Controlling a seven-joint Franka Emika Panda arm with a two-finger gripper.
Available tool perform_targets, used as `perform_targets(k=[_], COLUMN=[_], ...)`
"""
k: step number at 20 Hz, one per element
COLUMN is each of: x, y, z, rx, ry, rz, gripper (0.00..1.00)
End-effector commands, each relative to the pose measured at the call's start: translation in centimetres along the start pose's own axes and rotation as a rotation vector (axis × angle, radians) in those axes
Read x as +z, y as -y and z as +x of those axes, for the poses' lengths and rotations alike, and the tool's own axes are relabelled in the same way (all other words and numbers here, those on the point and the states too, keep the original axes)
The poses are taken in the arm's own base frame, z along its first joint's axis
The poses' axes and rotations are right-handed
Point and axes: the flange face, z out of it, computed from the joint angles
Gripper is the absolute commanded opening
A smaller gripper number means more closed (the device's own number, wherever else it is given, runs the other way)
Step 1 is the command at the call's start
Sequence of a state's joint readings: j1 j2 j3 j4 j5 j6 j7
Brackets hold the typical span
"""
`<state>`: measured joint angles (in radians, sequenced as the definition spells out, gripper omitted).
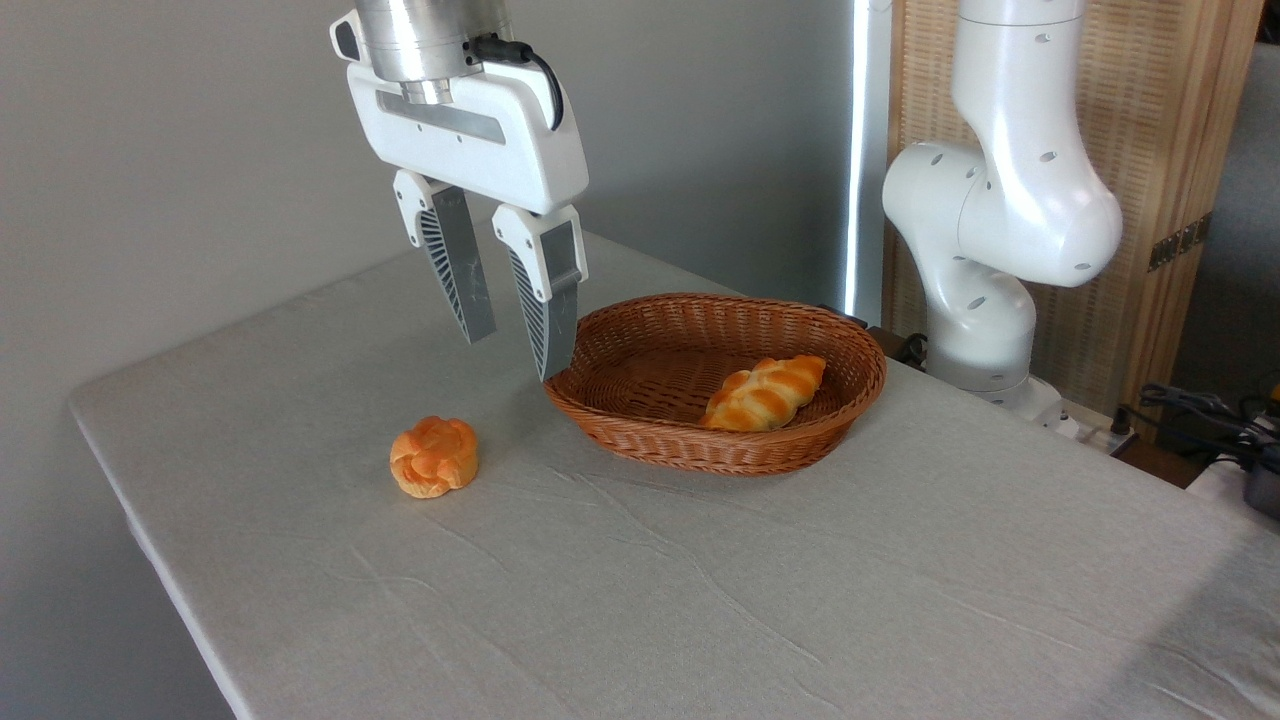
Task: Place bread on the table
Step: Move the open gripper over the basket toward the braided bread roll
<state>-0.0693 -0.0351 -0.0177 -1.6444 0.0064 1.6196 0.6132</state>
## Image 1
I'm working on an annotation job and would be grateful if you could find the black cable bundle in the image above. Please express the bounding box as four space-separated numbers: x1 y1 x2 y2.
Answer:
1138 382 1280 471

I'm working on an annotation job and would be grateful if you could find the silver vertical pole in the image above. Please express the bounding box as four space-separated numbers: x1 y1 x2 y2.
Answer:
843 0 893 327

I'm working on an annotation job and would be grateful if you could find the braided bread loaf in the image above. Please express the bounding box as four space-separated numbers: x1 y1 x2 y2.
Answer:
699 354 828 433

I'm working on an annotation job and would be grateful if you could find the round knotted bread roll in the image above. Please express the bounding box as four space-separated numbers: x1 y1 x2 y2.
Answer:
389 415 480 499

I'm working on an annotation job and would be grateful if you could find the black object behind basket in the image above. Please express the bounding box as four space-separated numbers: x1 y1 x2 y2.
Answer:
818 304 929 369

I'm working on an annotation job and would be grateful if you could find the grey tablecloth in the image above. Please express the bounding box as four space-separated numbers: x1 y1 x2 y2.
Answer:
68 228 1280 720

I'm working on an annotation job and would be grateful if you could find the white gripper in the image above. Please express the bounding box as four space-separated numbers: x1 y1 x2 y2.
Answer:
330 9 591 383

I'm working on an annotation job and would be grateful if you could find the brown wicker basket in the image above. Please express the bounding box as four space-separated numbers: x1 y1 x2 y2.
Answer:
544 292 888 477

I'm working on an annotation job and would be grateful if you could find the white power strip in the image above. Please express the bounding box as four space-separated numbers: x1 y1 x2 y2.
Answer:
1058 402 1141 453

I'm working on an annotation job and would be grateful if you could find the dark metal screen hinge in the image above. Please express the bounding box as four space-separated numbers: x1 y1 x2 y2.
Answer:
1147 212 1213 273

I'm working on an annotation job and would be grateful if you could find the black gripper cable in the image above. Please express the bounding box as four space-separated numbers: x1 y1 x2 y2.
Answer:
464 33 566 132

